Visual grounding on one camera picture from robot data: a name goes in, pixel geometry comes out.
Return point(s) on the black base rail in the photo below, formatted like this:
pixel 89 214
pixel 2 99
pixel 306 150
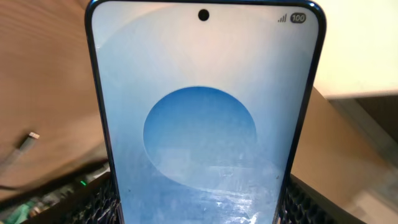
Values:
pixel 27 203

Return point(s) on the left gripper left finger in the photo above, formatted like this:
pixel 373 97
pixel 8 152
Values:
pixel 95 203

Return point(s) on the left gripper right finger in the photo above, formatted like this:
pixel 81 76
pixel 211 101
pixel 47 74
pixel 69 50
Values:
pixel 304 205

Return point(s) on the blue Galaxy smartphone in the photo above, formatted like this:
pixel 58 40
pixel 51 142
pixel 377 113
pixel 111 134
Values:
pixel 202 103

